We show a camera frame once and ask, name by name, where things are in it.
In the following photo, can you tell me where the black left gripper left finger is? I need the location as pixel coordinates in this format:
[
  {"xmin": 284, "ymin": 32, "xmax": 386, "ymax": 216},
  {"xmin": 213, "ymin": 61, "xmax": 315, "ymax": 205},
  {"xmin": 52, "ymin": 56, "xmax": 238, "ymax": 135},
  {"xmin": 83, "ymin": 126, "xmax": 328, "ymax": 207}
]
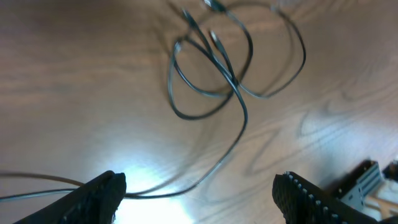
[{"xmin": 15, "ymin": 170, "xmax": 126, "ymax": 224}]

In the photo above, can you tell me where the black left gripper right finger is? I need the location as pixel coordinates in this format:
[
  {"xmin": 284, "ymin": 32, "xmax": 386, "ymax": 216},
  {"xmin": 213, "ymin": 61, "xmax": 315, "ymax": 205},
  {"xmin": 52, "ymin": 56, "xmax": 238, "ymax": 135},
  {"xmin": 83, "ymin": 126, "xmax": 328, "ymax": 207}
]
[{"xmin": 272, "ymin": 172, "xmax": 378, "ymax": 224}]

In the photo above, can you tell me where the thin black usb cable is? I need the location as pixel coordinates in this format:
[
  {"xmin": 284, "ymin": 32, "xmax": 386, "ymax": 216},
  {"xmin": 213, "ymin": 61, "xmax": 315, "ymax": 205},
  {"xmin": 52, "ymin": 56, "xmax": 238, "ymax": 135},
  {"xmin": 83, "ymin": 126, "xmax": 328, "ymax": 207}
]
[{"xmin": 0, "ymin": 0, "xmax": 307, "ymax": 203}]

